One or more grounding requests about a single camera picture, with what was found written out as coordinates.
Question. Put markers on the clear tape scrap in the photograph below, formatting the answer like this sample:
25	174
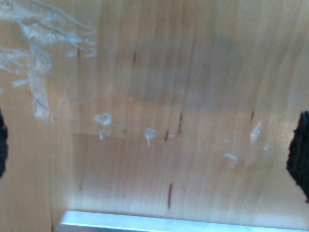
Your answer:
103	119
150	133
102	134

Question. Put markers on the large clear tape residue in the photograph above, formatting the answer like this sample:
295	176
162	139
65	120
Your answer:
38	96

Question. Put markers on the silver metal bar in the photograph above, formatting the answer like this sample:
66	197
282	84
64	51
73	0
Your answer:
169	222

